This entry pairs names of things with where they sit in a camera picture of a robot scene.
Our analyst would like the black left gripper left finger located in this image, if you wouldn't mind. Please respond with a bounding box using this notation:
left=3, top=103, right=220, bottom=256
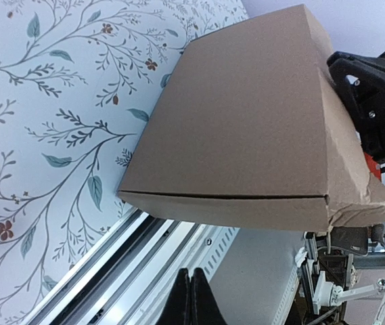
left=156, top=268, right=191, bottom=325

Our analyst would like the brown cardboard box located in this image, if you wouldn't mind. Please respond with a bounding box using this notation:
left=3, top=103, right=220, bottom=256
left=118, top=4, right=385, bottom=232

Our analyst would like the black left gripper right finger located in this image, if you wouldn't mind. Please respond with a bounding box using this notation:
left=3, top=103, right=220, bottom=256
left=191, top=268, right=227, bottom=325

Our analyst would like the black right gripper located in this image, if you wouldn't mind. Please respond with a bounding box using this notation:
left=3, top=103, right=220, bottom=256
left=327, top=51, right=385, bottom=162

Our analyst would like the floral patterned table mat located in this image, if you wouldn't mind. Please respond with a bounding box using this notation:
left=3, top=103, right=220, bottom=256
left=0, top=1, right=248, bottom=324

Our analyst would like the front aluminium rail frame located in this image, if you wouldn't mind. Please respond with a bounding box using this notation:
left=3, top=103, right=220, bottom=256
left=19, top=206, right=301, bottom=325

